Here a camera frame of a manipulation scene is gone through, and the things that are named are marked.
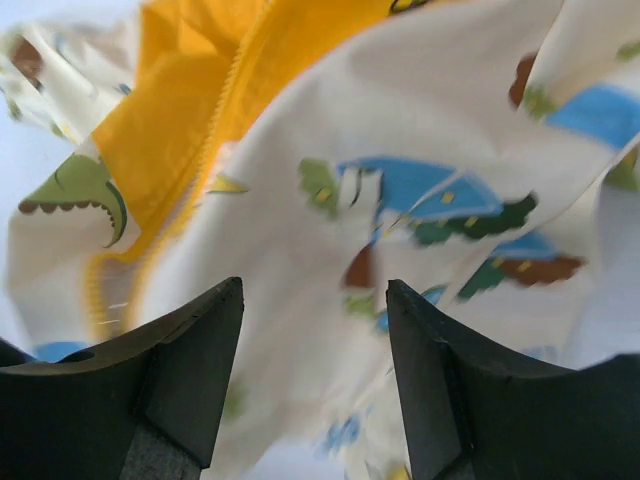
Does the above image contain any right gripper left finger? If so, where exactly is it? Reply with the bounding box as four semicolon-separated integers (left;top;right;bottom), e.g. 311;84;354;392
1;277;244;479

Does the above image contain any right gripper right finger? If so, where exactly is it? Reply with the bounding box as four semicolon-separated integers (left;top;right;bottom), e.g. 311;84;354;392
386;280;639;479

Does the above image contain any dinosaur print yellow-lined jacket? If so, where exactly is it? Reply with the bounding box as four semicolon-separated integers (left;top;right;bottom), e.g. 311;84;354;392
1;1;639;479

